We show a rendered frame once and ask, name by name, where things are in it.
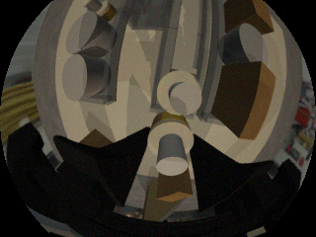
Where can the dark grey cylinder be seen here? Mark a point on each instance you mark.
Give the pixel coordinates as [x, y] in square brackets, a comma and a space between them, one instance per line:
[82, 76]
[244, 44]
[89, 35]

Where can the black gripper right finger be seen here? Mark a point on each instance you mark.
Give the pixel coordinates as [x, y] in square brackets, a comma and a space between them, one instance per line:
[218, 177]

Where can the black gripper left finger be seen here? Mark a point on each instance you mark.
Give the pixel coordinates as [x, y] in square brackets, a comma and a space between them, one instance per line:
[114, 165]

